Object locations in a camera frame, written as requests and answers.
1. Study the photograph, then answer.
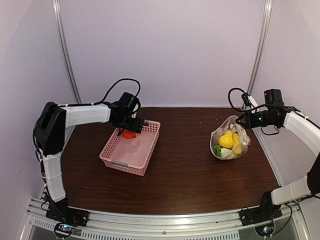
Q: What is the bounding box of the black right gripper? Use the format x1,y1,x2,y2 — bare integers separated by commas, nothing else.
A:
236,109,278,129

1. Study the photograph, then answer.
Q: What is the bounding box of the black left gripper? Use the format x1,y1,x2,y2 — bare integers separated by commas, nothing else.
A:
116,113,145,134

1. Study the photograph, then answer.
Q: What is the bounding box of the orange pumpkin with leaf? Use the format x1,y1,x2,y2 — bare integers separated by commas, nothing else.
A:
121,129,137,140

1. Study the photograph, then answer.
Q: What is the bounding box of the clear zip top bag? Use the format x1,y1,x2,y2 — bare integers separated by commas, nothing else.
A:
209,115,251,161

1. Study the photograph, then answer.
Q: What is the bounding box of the yellow pear with leaf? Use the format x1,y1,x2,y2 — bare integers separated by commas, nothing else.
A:
218,130,233,149

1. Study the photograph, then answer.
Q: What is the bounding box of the white wrinkled cabbage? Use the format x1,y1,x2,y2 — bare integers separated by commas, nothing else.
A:
212,145,232,158

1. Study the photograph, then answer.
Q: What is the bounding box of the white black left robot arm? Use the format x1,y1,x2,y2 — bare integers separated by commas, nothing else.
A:
32,92,145,222

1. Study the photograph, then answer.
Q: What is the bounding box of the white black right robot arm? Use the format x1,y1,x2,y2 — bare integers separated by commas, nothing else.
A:
236,89,320,221

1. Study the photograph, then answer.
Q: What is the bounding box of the pink perforated plastic basket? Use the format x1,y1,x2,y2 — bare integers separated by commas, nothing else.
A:
99,120,161,177

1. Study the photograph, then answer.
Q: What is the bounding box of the right round circuit board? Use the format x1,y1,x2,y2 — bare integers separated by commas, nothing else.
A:
254,222,275,238

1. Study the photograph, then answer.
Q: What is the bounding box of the round circuit board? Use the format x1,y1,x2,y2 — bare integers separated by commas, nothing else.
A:
53,222,75,239
254,222,275,238

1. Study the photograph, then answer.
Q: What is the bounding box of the left round circuit board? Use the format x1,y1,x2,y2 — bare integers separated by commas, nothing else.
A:
53,222,75,239

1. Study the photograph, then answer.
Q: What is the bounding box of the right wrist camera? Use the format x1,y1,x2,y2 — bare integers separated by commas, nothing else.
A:
241,92,258,113

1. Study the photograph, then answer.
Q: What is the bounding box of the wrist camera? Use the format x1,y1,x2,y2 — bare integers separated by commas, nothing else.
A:
241,92,258,113
129,101,141,119

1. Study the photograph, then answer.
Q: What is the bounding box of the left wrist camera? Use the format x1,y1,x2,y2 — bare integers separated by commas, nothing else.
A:
129,101,141,119

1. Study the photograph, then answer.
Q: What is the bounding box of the black right camera cable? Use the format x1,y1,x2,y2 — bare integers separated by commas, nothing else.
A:
227,87,251,112

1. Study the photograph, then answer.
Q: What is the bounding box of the black camera cable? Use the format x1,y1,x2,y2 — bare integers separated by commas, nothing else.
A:
227,87,251,112
102,78,141,103

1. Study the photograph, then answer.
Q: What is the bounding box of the black left camera cable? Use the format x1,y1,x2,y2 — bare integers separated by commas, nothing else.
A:
102,78,141,103

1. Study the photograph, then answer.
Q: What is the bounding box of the right aluminium corner post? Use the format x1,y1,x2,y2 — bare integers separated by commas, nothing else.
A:
247,0,273,95

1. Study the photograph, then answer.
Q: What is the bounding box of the aluminium corner post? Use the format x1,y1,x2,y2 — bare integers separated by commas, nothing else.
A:
247,0,273,95
52,0,82,104

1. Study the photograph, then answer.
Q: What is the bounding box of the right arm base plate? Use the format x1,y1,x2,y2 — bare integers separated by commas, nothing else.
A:
239,206,283,226

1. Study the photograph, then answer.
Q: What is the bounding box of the aluminium front rail frame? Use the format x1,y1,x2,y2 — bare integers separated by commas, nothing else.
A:
18,198,311,240

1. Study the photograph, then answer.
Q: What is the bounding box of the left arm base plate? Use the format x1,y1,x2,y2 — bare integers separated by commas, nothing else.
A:
45,204,89,227

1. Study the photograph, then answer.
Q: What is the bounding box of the left aluminium corner post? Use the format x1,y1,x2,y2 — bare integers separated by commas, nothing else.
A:
52,0,82,104

